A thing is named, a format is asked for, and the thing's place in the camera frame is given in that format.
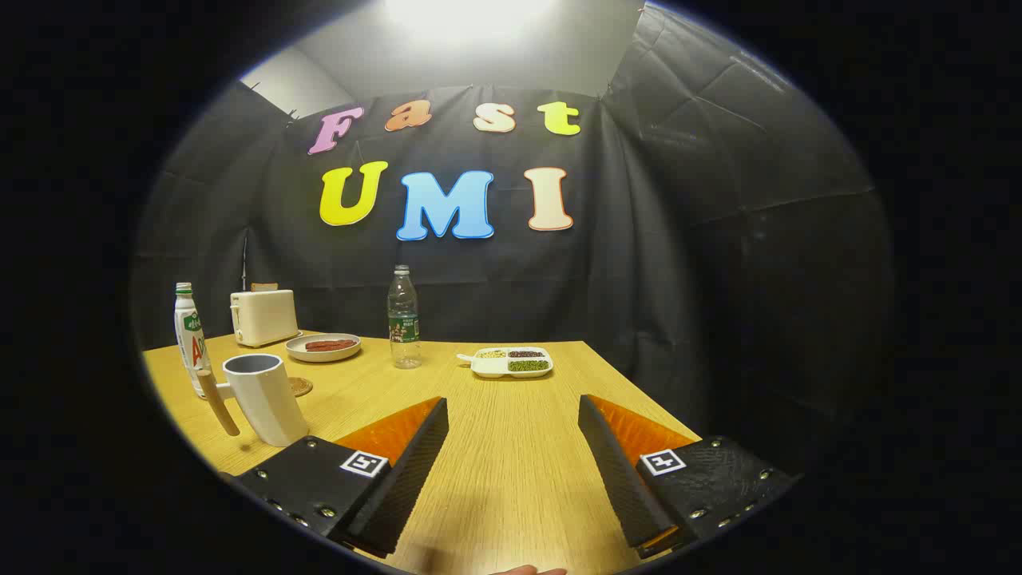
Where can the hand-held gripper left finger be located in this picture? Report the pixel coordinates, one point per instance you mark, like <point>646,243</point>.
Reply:
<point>407,479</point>

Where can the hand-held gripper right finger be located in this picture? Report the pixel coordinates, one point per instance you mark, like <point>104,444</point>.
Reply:
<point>619,479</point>

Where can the round cork coaster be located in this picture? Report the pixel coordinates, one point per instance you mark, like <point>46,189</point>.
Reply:
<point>302,387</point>

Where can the clear plastic water bottle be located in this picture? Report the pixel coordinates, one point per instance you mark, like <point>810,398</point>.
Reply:
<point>404,327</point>

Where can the wooden table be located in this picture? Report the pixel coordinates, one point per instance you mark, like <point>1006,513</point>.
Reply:
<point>495,415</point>

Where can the white divided bean tray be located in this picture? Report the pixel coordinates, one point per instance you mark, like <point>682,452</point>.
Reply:
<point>487,367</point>

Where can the red meat strips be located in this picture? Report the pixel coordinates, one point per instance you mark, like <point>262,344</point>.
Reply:
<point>329,346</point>

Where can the round white plate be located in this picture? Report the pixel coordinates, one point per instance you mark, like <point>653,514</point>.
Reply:
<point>299,351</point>

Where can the white toaster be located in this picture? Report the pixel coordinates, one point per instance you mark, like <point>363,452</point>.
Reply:
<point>263,319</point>

